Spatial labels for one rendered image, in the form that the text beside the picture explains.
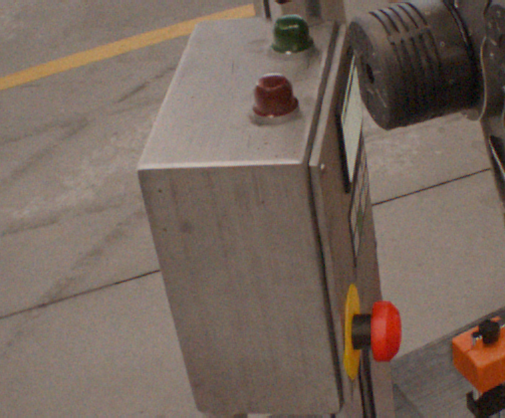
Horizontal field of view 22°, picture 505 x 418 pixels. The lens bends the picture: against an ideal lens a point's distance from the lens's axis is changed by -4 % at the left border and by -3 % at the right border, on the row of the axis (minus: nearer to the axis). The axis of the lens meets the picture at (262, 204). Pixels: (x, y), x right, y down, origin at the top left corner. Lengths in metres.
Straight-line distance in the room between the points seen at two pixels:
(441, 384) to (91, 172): 2.12
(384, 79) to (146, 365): 1.17
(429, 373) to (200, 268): 0.78
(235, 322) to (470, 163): 2.53
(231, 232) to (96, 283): 2.38
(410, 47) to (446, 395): 0.59
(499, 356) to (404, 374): 0.53
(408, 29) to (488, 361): 0.98
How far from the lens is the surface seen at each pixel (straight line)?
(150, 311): 2.99
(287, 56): 0.80
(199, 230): 0.74
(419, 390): 1.49
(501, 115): 1.96
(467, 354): 0.99
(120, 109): 3.74
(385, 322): 0.80
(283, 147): 0.72
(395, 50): 1.88
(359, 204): 0.85
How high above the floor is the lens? 1.87
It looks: 35 degrees down
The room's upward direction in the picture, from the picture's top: 10 degrees counter-clockwise
